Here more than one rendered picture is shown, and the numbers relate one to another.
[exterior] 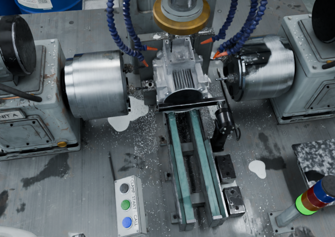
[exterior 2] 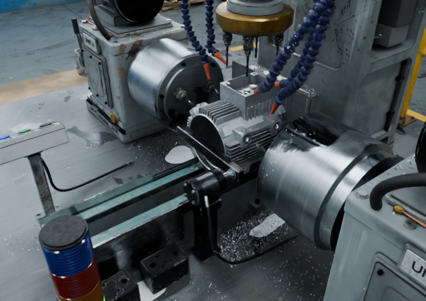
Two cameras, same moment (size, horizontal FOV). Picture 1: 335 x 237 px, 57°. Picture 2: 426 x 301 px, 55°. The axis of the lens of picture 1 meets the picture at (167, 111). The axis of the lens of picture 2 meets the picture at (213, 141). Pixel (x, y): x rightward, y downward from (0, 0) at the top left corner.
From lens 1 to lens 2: 0.97 m
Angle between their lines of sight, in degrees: 48
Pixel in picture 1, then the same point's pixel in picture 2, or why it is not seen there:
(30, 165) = (91, 124)
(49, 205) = (53, 150)
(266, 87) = (289, 189)
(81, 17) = not seen: hidden behind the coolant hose
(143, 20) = (271, 57)
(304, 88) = (345, 245)
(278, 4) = not seen: outside the picture
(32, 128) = (99, 73)
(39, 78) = (131, 30)
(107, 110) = (143, 93)
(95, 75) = (161, 52)
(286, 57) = (347, 163)
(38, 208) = not seen: hidden behind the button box
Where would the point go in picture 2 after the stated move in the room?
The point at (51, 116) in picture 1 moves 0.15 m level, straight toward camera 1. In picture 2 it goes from (111, 67) to (79, 85)
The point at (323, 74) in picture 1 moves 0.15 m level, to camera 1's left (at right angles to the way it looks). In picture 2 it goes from (369, 222) to (308, 170)
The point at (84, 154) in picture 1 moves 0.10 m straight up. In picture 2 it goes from (121, 148) to (117, 123)
